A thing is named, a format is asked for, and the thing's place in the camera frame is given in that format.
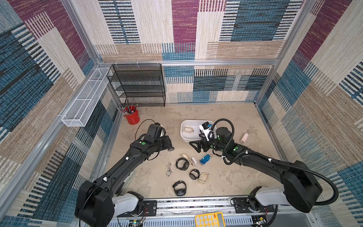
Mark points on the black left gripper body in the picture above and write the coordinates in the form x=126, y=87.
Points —
x=165, y=144

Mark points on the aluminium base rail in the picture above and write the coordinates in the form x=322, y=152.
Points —
x=181, y=212

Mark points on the black wire shelf rack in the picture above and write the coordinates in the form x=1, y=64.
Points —
x=139, y=84

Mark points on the red pen cup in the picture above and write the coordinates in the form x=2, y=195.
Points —
x=132, y=115

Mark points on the silver metal link watch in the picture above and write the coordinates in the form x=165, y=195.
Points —
x=169, y=171

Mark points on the rose gold white watch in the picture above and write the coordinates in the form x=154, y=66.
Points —
x=193, y=161

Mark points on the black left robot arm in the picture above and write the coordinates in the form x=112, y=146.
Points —
x=100, y=201

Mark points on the black slim band watch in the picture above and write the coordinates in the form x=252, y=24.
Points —
x=194, y=174

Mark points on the white mesh wall basket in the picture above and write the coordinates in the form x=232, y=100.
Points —
x=83, y=106

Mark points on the large black sport watch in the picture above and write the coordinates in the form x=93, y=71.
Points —
x=185, y=164

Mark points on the translucent blue watch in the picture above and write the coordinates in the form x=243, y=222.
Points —
x=205, y=159

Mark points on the beige strap steel watch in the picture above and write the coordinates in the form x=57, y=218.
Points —
x=185, y=157

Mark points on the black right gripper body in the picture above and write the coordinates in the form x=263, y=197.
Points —
x=203, y=144

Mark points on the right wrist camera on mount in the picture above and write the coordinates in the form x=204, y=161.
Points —
x=206, y=129

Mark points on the yellow keypad pendant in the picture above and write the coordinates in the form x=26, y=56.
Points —
x=215, y=219

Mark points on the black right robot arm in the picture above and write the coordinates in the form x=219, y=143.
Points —
x=299, y=188

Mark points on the black chunky watch front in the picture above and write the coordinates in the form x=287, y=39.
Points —
x=180, y=191

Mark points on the white plastic storage box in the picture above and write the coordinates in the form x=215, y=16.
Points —
x=194, y=130

